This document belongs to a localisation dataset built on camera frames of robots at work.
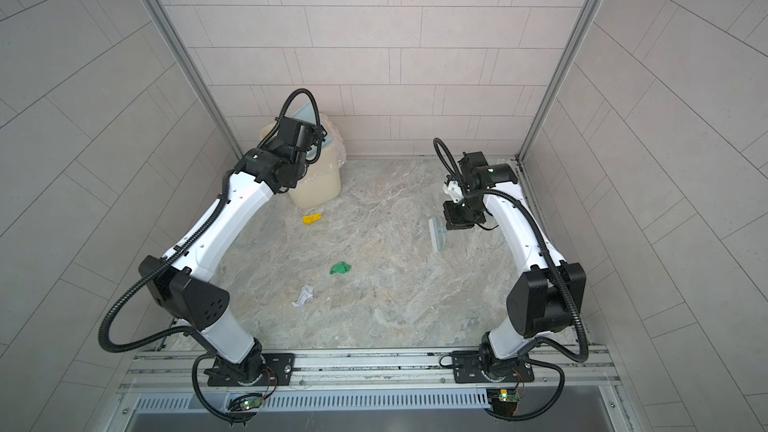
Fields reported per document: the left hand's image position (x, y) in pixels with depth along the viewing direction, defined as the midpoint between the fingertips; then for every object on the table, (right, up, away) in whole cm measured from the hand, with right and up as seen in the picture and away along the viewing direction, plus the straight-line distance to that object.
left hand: (285, 143), depth 76 cm
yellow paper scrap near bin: (-1, -22, +23) cm, 32 cm away
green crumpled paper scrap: (+12, -35, +11) cm, 39 cm away
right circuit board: (+53, -61, -7) cm, 81 cm away
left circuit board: (-5, -59, -10) cm, 60 cm away
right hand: (+42, -21, +4) cm, 47 cm away
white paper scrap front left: (+3, -41, +7) cm, 42 cm away
